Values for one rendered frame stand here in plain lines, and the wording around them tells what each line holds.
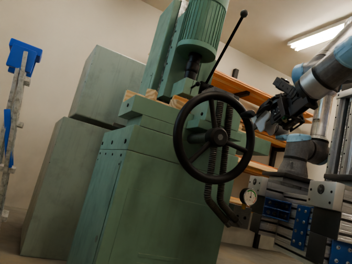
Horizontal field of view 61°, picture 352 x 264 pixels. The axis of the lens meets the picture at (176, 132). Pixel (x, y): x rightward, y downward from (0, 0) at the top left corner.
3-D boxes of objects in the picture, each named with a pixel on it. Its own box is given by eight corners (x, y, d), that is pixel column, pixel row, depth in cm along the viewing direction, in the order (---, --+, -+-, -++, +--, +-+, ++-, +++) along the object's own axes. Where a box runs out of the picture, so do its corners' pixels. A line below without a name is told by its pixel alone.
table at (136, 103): (138, 106, 92) (143, 88, 93) (117, 116, 120) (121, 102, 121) (286, 156, 114) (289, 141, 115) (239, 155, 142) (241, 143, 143)
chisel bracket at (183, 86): (181, 96, 121) (186, 76, 122) (168, 101, 134) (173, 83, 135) (197, 101, 124) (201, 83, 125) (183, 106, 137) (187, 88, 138)
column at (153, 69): (135, 136, 136) (174, -4, 148) (124, 138, 157) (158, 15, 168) (179, 149, 144) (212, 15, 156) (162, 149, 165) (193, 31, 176)
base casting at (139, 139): (125, 149, 99) (133, 123, 101) (98, 149, 152) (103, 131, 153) (235, 179, 116) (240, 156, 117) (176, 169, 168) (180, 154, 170)
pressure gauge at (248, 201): (241, 209, 108) (245, 186, 109) (234, 207, 112) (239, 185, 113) (254, 212, 110) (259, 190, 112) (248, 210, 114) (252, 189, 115)
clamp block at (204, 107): (204, 119, 101) (209, 94, 102) (186, 122, 113) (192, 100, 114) (239, 132, 106) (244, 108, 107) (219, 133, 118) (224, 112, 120)
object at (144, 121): (139, 125, 101) (142, 114, 102) (124, 129, 121) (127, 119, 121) (235, 155, 116) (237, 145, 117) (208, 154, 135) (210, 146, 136)
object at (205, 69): (196, 81, 149) (203, 54, 151) (188, 85, 157) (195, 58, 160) (211, 87, 152) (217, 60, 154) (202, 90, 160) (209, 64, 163)
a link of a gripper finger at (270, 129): (256, 141, 89) (278, 124, 83) (253, 125, 93) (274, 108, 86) (264, 144, 90) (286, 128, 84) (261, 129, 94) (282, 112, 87)
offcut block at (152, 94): (152, 101, 105) (155, 89, 106) (144, 99, 106) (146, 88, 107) (155, 103, 109) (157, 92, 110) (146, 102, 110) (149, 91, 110)
